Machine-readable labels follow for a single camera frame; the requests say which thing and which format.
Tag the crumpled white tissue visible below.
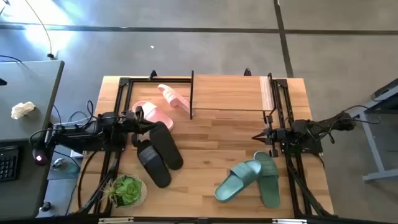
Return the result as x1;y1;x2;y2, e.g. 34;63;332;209
11;101;37;120

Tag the light green slide sandal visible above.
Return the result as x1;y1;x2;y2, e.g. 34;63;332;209
214;159;263;203

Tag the pink slide sandal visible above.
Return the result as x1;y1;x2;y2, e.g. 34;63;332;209
157;83;191;113
132;101;174;131

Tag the black mouse with red light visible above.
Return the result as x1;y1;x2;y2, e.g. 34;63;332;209
32;149;48;166

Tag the black floor cable with plug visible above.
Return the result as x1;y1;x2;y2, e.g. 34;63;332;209
24;0;56;60

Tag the black keyboard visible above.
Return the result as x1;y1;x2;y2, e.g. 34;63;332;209
0;146;20;183

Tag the black slide sandal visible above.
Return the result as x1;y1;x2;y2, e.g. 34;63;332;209
149;121;184;170
137;139;172;189

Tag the grey office desk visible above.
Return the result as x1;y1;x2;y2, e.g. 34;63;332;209
0;60;65;220

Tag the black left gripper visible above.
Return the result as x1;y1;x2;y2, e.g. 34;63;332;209
124;105;159;147

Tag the wooden shelf with black frame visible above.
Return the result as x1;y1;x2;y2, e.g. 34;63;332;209
190;70;276;121

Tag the teal water bottle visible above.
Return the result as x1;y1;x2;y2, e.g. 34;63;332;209
52;157;81;174

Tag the green succulent in woven pot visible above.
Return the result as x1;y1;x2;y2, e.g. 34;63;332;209
102;174;148;208

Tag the dark green slide sandal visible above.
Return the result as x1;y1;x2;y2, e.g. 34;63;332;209
253;151;280;208

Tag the grey metal-legged table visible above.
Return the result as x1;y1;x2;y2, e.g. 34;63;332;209
351;77;398;183

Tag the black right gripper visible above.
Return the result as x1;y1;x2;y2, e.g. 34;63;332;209
251;114;295;157

